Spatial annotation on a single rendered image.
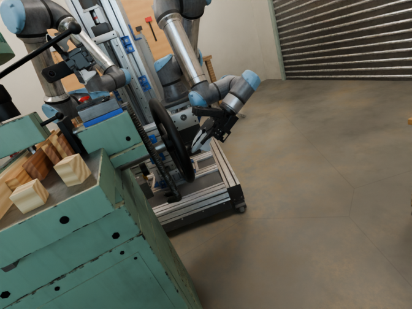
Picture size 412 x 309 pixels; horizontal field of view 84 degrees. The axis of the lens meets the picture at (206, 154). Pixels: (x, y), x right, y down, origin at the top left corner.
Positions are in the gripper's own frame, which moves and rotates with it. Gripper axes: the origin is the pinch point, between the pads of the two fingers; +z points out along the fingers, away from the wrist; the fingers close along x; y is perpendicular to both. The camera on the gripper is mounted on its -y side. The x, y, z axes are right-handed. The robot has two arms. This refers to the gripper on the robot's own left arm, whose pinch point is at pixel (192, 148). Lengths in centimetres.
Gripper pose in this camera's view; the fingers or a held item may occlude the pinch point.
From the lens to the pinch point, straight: 85.8
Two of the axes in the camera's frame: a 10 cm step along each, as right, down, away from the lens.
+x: -3.8, -3.6, 8.5
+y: 7.0, 4.9, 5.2
